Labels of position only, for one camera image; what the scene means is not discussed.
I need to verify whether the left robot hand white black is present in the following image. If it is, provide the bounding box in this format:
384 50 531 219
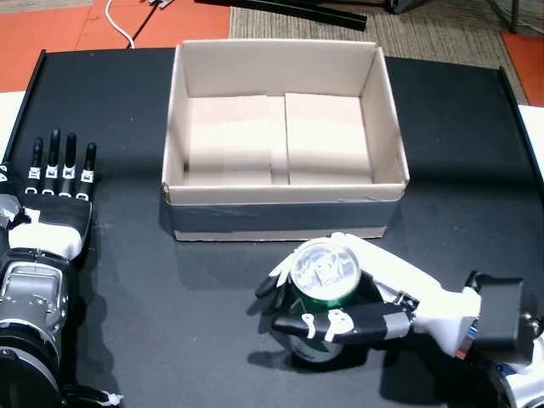
0 127 99 263

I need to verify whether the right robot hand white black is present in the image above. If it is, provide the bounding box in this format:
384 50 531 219
254 231 484 357

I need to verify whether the green drink can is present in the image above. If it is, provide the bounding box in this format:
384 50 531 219
271 240 363 363

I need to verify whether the open cardboard paper box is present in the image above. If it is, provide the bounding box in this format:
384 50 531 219
161 39 411 242

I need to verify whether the large orange floor mat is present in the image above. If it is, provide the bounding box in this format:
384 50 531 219
0 0 233 93

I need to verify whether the small orange floor mat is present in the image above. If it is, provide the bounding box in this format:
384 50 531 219
500 29 544 107

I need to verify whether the black metal stand leg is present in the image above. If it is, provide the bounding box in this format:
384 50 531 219
487 0 520 35

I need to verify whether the black aluminium profile bar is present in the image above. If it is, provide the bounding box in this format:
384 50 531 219
193 0 369 31

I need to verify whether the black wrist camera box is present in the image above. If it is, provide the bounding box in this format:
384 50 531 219
465 271 536 354

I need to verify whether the white cable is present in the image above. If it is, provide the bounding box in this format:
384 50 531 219
104 0 136 48

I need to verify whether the thin black cable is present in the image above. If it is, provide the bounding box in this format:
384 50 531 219
130 3 159 43

